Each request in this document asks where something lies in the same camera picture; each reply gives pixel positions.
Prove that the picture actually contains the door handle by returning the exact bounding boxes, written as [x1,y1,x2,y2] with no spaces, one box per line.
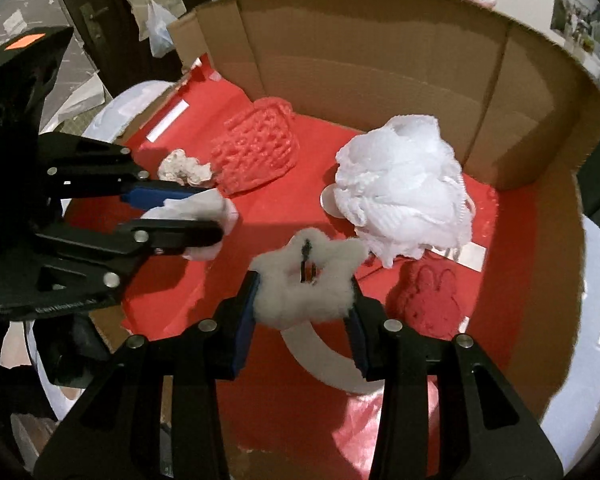
[80,2,103,43]

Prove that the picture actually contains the red knitted heart pad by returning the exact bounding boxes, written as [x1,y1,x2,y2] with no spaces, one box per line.
[211,97,301,197]

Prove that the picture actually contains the white plastic sheet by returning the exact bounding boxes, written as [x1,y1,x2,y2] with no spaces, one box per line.
[45,72,106,126]

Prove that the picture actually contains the cream knitted scrunchie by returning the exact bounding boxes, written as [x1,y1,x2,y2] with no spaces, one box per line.
[158,148,215,188]

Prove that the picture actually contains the green wall picture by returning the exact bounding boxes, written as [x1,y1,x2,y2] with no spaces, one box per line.
[550,0,600,50]

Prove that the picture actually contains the white cloth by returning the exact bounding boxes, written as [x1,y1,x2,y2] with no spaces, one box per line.
[140,192,241,262]

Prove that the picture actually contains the red rabbit-shaped sponge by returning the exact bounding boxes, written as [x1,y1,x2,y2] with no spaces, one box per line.
[385,255,463,341]

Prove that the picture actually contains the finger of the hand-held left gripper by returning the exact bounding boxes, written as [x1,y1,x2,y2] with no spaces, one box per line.
[30,217,226,306]
[39,131,208,209]

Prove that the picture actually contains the white mesh bath pouf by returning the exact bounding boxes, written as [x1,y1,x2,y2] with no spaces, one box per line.
[320,115,476,268]

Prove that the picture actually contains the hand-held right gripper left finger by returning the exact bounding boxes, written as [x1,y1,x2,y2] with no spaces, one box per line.
[32,270,261,480]

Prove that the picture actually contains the clear plastic bag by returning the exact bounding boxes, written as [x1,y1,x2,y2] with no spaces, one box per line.
[145,0,178,58]

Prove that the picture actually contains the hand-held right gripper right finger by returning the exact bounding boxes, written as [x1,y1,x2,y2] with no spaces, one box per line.
[344,280,566,480]

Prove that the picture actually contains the red-lined cardboard box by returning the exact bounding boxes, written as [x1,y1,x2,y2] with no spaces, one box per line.
[62,0,600,466]

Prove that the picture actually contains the white fluffy star clip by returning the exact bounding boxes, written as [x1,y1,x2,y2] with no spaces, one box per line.
[250,228,368,331]

